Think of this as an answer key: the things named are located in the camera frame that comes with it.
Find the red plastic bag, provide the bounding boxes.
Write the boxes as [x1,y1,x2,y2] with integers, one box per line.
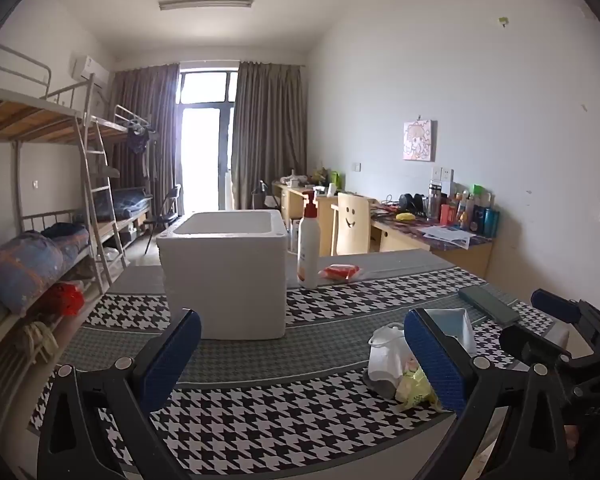
[47,282,85,317]

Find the glass balcony door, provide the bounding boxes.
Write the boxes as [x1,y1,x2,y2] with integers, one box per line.
[179,71,238,213]

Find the row of toiletry bottles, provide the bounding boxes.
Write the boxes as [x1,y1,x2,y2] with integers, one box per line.
[427,180,501,238]

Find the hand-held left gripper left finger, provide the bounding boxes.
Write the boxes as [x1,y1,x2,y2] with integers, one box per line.
[36,308,203,480]

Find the cartoon wall picture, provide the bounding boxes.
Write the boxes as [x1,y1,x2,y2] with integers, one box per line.
[402,119,437,162]

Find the plain wooden desk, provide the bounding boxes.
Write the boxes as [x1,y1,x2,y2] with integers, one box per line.
[271,180,351,256]

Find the metal bunk ladder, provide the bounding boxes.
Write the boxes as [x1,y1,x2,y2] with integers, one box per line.
[75,115,116,291]

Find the wooden smiley chair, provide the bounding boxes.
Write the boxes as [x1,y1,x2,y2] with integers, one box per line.
[330,191,372,257]

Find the white foam box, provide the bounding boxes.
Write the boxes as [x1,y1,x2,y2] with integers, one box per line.
[156,210,288,341]

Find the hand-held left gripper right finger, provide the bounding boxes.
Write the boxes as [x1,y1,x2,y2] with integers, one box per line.
[404,307,568,480]

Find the hanging dark clothes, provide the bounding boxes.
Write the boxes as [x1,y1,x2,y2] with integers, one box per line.
[125,120,156,155]

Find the black headphones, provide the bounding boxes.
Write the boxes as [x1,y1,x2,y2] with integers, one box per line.
[397,192,426,213]

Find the dark smartphone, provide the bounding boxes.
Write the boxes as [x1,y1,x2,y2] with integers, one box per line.
[457,285,522,326]

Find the blue bed mattress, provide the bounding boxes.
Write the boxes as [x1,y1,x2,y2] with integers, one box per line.
[111,187,153,221]

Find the blue quilt bundle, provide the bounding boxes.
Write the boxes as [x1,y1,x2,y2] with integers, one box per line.
[0,232,65,313]

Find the pale green wrapper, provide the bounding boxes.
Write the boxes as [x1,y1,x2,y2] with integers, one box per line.
[395,360,443,411]

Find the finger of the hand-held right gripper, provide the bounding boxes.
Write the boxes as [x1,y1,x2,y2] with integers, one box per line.
[531,289,600,333]
[499,326,573,368]

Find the small metal bunk bed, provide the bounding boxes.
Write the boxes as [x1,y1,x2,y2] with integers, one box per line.
[87,105,156,261]

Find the white printed papers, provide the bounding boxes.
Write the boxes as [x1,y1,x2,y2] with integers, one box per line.
[417,224,473,250]

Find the red snack packet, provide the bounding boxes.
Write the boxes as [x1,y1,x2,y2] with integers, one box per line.
[318,263,365,282]

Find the white plastic bag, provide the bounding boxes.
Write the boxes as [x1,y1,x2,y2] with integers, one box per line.
[367,322,421,401]

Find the light blue face mask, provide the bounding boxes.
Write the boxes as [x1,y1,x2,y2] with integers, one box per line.
[422,307,477,361]

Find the white pump lotion bottle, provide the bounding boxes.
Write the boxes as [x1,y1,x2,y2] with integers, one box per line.
[296,190,321,290]

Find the black folding chair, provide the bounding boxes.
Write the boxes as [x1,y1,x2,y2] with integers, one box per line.
[144,184,182,256]

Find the white air conditioner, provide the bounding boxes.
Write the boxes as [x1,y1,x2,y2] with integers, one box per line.
[70,55,110,86]

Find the houndstooth tablecloth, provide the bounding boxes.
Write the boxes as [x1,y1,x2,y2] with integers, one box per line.
[27,249,556,480]

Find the ceiling tube light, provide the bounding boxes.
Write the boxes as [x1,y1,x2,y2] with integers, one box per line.
[159,0,255,11]

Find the wide brown curtain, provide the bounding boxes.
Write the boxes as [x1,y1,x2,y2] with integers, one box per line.
[230,61,308,211]

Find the narrow brown curtain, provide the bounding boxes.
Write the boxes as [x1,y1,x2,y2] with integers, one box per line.
[109,62,182,211]

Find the large metal bunk bed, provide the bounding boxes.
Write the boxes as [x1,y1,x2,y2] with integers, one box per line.
[0,42,116,396]

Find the wooden desk with patterned cover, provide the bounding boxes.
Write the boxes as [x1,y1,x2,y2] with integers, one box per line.
[370,205,495,278]

